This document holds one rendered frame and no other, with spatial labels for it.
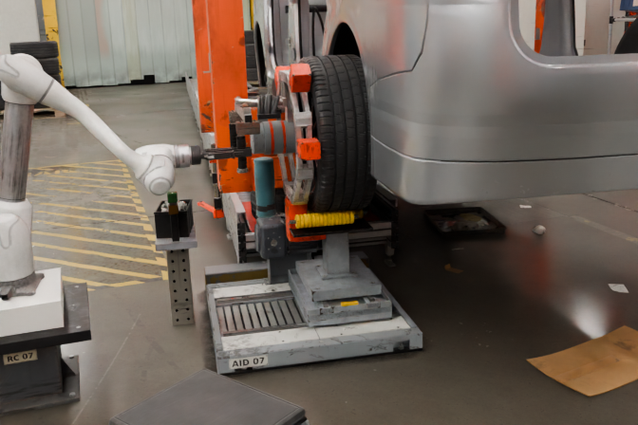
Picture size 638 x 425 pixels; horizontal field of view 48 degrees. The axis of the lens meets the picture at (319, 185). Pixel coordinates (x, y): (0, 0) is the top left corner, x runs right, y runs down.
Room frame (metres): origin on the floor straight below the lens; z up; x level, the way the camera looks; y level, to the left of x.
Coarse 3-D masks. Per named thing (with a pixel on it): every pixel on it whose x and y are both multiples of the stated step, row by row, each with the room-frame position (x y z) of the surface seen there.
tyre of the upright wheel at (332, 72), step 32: (320, 64) 2.86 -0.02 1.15; (352, 64) 2.89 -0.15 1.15; (320, 96) 2.72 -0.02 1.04; (352, 96) 2.74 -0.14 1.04; (320, 128) 2.67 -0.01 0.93; (352, 128) 2.68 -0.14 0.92; (320, 160) 2.68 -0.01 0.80; (352, 160) 2.68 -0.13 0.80; (320, 192) 2.72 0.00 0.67; (352, 192) 2.75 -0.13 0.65
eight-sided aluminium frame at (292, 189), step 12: (288, 72) 2.92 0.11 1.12; (288, 84) 2.83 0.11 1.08; (300, 96) 2.82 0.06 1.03; (300, 120) 2.69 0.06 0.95; (300, 132) 2.69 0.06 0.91; (288, 156) 3.19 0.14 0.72; (300, 168) 2.69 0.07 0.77; (312, 168) 2.70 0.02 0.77; (300, 180) 2.72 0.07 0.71; (288, 192) 2.96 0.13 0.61; (300, 192) 2.91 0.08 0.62; (300, 204) 2.85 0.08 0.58
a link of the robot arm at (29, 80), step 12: (0, 60) 2.46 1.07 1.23; (12, 60) 2.47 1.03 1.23; (24, 60) 2.50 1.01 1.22; (0, 72) 2.45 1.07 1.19; (12, 72) 2.45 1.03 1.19; (24, 72) 2.46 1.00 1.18; (36, 72) 2.49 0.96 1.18; (12, 84) 2.46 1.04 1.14; (24, 84) 2.46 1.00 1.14; (36, 84) 2.47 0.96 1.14; (48, 84) 2.50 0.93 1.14; (36, 96) 2.48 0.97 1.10
